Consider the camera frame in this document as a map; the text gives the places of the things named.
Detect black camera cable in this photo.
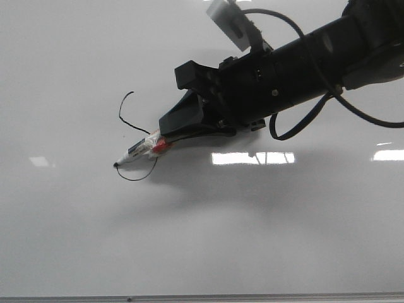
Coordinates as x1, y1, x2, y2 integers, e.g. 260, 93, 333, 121
241, 8, 404, 141

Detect white whiteboard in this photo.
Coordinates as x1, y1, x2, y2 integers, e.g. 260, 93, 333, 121
1, 1, 403, 297

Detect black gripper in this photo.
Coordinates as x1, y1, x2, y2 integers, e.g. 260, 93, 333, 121
159, 52, 303, 143

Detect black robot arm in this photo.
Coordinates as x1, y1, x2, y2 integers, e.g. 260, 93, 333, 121
159, 1, 403, 142

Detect black whiteboard marker pen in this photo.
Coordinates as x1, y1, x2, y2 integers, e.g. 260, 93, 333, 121
113, 129, 174, 167

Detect grey aluminium whiteboard frame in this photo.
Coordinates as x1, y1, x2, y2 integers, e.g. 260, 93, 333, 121
1, 292, 403, 302

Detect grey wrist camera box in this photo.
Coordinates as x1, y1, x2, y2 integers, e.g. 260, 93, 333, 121
206, 0, 256, 51

